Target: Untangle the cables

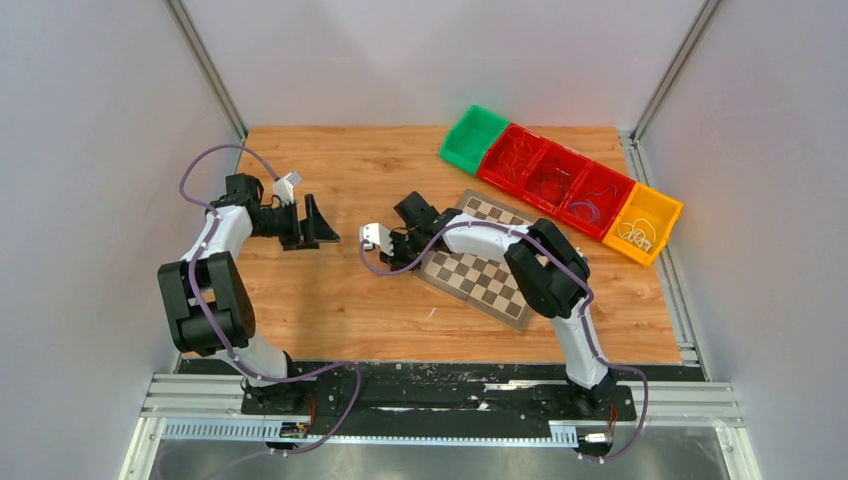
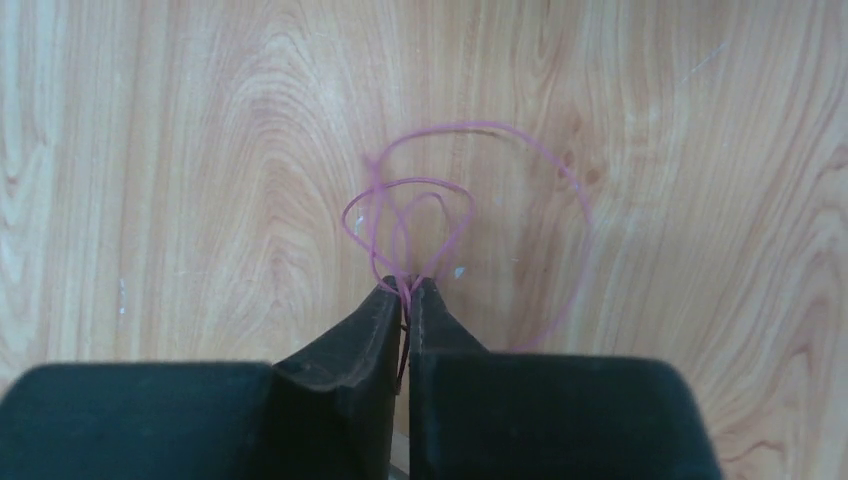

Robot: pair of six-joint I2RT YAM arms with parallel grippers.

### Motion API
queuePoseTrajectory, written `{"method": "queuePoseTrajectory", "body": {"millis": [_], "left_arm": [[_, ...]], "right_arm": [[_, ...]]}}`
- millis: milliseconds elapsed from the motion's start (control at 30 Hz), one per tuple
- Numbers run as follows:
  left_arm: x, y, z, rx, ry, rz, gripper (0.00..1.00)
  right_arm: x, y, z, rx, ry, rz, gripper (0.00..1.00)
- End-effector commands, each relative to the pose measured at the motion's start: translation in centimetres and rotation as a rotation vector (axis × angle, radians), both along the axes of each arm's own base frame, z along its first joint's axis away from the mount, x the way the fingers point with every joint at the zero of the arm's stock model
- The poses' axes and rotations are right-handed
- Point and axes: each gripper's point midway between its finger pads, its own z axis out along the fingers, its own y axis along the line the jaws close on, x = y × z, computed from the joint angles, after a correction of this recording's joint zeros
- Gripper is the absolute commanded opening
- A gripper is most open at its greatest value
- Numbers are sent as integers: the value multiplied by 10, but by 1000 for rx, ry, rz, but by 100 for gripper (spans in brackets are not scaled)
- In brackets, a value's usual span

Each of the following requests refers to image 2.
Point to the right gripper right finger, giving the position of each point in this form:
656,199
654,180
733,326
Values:
478,414

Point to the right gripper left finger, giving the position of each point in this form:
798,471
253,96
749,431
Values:
324,412

